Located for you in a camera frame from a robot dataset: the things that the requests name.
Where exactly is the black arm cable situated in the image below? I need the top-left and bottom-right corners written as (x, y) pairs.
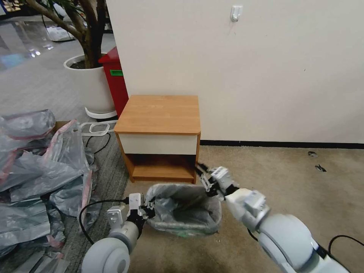
top-left (329, 235), bottom-right (364, 257)
top-left (78, 199), bottom-right (130, 246)

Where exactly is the grey translucent garbage bag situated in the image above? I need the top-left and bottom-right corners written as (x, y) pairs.
top-left (145, 183), bottom-right (223, 236)

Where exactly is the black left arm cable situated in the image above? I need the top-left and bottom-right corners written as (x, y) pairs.
top-left (78, 199), bottom-right (130, 246)

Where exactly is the white power strip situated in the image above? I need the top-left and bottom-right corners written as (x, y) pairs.
top-left (80, 122), bottom-right (111, 135)

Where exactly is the white planter base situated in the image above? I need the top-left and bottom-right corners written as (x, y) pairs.
top-left (84, 106), bottom-right (118, 122)

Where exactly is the grey plastic garbage bag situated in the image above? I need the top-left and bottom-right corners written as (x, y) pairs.
top-left (0, 109), bottom-right (56, 140)
top-left (48, 170), bottom-right (99, 231)
top-left (0, 119), bottom-right (94, 201)
top-left (0, 196), bottom-right (67, 256)

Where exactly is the black baseboard strip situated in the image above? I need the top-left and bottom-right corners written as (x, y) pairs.
top-left (199, 140), bottom-right (364, 149)

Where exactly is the wooden nightstand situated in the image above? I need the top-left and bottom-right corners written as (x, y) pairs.
top-left (114, 95), bottom-right (201, 184)

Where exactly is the white wall hook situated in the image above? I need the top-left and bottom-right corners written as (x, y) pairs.
top-left (230, 5), bottom-right (244, 22)

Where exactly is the brown cardboard box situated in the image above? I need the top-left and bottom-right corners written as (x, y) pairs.
top-left (53, 121), bottom-right (72, 135)

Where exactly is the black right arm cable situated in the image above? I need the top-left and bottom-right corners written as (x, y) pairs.
top-left (329, 235), bottom-right (364, 257)

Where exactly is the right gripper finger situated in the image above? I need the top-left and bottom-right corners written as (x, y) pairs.
top-left (200, 176), bottom-right (215, 198)
top-left (195, 162), bottom-right (214, 182)

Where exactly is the white round planter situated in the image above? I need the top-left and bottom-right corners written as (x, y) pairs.
top-left (63, 54), bottom-right (117, 113)

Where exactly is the red bin with green label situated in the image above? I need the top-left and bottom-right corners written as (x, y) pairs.
top-left (97, 46), bottom-right (130, 119)

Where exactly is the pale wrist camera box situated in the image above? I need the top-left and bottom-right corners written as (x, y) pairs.
top-left (210, 166), bottom-right (231, 190)
top-left (129, 193), bottom-right (142, 211)

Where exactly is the black floor cable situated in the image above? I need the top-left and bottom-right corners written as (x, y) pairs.
top-left (85, 132), bottom-right (111, 155)

